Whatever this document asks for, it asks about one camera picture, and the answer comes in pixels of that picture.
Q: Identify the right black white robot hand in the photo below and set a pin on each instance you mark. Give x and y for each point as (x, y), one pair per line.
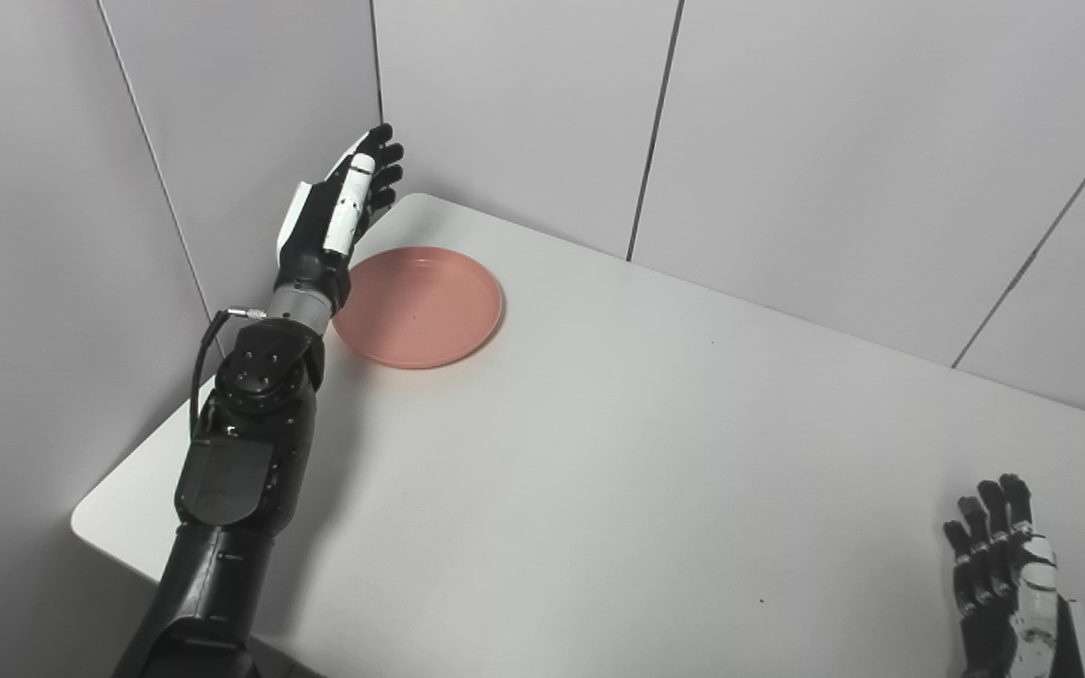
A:
(1013, 603)

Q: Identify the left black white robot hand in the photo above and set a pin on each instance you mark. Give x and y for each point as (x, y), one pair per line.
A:
(321, 240)

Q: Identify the pink round plate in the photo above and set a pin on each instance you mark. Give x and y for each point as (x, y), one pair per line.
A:
(420, 306)

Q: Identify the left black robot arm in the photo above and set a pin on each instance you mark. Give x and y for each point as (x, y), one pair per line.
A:
(246, 443)

